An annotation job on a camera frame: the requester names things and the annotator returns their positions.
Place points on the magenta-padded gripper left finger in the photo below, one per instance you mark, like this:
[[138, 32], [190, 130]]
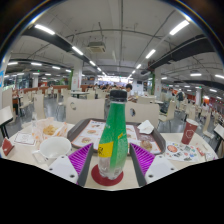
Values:
[[80, 158]]

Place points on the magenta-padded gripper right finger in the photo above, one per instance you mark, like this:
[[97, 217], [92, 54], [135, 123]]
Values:
[[143, 158]]

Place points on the green plastic drink bottle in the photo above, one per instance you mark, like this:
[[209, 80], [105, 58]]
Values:
[[113, 140]]

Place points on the brown bun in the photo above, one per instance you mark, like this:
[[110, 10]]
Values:
[[146, 144]]

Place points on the brown tray with paper liner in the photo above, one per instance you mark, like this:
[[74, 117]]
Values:
[[88, 131]]

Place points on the white black-dotted mug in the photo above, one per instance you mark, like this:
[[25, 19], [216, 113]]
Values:
[[53, 148]]

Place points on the crumpled white napkin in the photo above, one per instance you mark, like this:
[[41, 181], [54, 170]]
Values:
[[145, 127]]

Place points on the flat round red coaster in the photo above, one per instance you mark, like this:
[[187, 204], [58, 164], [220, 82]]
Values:
[[105, 181]]

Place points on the beige chairs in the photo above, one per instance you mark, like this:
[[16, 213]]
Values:
[[85, 110]]

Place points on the red paper cup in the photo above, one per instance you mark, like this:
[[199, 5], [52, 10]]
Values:
[[190, 132]]

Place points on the white printed card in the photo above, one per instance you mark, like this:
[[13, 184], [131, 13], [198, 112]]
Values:
[[25, 138]]

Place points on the person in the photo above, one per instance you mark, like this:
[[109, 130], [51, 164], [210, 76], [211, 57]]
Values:
[[129, 90], [180, 96]]

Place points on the red pouch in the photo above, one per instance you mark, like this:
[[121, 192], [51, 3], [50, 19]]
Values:
[[6, 146]]

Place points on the beige side table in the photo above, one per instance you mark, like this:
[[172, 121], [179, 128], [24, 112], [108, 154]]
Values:
[[5, 116], [219, 130]]

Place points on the ceiling air conditioner unit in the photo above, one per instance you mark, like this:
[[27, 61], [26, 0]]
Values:
[[96, 46]]

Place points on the ceiling lights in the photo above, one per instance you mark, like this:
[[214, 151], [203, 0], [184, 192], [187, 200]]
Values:
[[179, 27]]

